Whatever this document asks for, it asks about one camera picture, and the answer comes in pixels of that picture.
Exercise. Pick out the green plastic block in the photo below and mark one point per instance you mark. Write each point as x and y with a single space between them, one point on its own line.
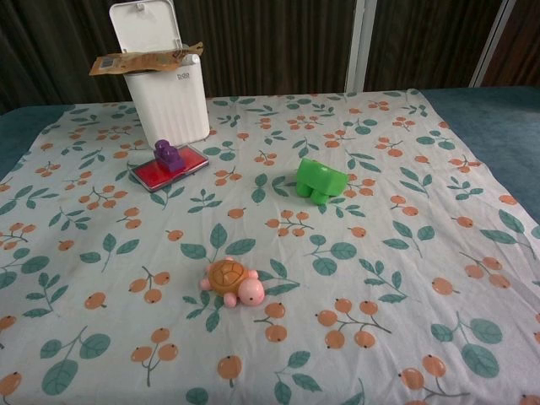
320 180

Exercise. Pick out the red ink pad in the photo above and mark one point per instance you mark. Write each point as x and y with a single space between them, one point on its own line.
169 171

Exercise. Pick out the pink turtle toy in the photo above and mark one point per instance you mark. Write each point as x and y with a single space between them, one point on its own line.
234 280

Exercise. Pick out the white folding screen frame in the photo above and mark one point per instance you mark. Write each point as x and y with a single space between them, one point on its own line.
426 42

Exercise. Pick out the brown snack packet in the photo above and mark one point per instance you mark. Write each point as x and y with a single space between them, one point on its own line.
145 62

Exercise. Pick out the white plastic bin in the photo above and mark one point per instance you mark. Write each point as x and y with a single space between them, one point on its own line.
162 71

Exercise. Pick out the purple stamp block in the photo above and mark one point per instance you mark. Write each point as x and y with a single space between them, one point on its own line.
168 155

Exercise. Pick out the floral tablecloth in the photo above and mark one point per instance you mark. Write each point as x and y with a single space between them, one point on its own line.
270 253

